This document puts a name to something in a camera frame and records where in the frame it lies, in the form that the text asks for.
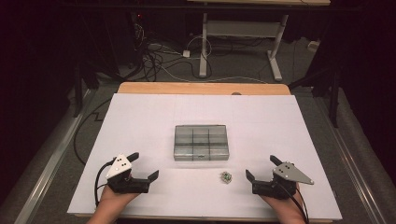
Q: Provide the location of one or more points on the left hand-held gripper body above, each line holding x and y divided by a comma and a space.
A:
124, 184

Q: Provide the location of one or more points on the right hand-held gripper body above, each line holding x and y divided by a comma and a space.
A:
285, 174

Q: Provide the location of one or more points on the clear plastic compartment box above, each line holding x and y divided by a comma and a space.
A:
201, 143

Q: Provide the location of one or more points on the person's left hand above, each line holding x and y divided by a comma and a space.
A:
115, 198

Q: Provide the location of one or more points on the person's right hand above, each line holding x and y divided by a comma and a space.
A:
288, 204

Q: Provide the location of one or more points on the white paper mat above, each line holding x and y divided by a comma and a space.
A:
202, 109

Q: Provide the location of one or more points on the black metal stand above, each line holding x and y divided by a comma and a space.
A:
333, 93
77, 93

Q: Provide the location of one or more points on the wooden table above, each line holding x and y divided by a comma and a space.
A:
202, 88

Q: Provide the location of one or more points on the white power adapter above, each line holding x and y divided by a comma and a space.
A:
186, 53

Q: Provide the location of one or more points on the small white box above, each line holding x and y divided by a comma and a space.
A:
313, 45

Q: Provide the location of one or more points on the metal floor rail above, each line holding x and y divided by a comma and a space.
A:
351, 161
49, 165

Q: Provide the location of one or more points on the white metal desk frame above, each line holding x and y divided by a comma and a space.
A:
243, 28

